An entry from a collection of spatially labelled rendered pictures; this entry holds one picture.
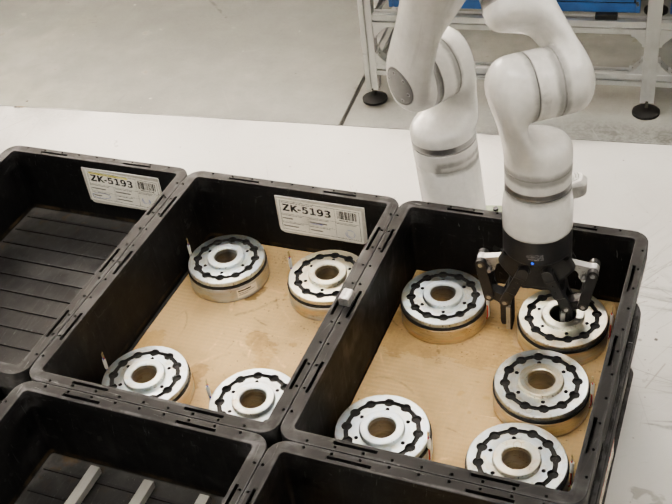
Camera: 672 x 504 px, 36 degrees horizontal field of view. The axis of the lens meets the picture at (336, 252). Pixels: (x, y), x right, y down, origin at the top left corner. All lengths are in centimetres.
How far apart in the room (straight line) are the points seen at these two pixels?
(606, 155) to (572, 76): 76
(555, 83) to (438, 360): 37
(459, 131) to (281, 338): 39
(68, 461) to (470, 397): 45
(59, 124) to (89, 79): 169
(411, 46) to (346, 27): 246
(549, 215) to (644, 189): 62
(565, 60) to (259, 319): 52
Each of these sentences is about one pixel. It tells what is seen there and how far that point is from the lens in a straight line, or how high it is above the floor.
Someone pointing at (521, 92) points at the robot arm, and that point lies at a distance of 99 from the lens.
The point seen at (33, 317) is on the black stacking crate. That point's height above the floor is 83.
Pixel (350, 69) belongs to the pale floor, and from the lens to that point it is 349.
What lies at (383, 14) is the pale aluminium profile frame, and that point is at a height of 31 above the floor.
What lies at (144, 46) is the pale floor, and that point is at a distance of 388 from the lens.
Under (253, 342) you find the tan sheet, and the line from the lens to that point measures 126.
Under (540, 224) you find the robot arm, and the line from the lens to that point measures 108.
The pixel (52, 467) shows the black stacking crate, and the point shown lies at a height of 83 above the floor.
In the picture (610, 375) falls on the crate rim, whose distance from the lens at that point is 106.
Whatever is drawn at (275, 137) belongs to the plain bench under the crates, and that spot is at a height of 70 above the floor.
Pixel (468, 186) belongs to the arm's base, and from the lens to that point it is 147.
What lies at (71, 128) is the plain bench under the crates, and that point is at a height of 70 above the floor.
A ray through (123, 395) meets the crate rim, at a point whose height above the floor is 93.
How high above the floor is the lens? 169
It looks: 39 degrees down
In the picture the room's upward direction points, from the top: 8 degrees counter-clockwise
